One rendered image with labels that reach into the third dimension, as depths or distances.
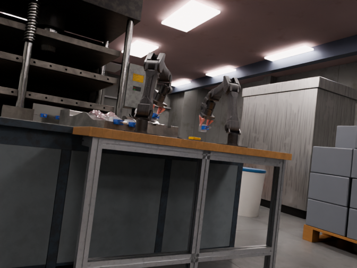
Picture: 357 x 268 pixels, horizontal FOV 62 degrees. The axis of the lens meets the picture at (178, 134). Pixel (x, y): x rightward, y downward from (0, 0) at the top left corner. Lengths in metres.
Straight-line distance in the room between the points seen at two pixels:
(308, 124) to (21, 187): 3.66
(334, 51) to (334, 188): 4.40
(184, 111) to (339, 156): 9.35
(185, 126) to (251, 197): 8.39
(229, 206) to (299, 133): 2.42
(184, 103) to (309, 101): 8.05
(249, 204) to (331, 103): 1.89
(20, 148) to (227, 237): 1.53
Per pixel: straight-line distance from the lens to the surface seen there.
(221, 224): 2.29
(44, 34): 2.63
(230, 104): 1.88
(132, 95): 2.78
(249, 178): 3.82
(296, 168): 4.48
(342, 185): 3.10
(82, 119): 1.83
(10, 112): 1.81
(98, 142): 1.29
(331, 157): 3.16
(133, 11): 2.77
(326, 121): 4.61
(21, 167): 1.67
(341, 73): 8.70
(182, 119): 11.93
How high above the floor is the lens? 0.76
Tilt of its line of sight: 3 degrees up
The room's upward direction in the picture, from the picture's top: 7 degrees clockwise
